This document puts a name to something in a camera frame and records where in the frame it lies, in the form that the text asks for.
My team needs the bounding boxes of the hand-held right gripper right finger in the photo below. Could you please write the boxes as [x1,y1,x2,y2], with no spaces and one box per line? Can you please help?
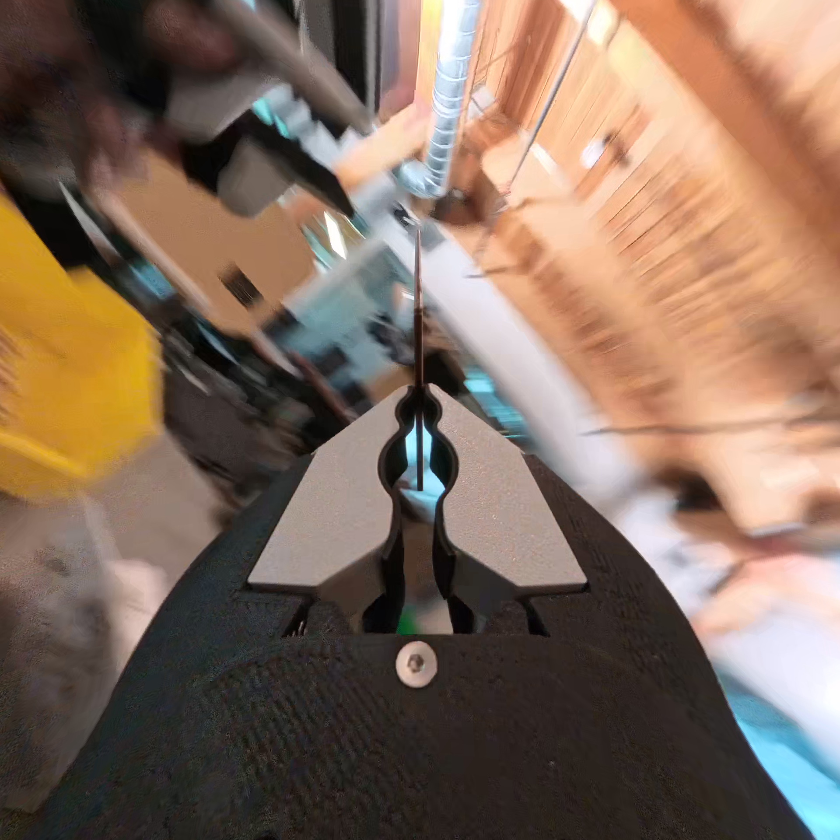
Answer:
[425,385,587,634]

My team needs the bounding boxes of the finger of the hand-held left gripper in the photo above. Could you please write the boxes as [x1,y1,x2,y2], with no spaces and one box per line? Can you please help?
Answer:
[184,112,357,219]
[217,0,374,135]

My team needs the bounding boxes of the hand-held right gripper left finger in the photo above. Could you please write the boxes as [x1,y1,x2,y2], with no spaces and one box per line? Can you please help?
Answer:
[248,386,416,634]

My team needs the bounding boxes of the laser-cut wooden puzzle sheet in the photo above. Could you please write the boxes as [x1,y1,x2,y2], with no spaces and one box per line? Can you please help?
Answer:
[413,223,426,493]

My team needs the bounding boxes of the person's left hand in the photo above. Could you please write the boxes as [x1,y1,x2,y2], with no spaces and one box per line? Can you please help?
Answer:
[0,0,240,191]

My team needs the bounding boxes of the tan chair back with label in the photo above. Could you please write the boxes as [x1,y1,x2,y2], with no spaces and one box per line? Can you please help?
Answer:
[98,147,316,336]

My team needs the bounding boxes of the yellow plastic bin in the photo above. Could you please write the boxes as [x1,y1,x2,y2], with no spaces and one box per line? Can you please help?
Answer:
[0,197,165,500]

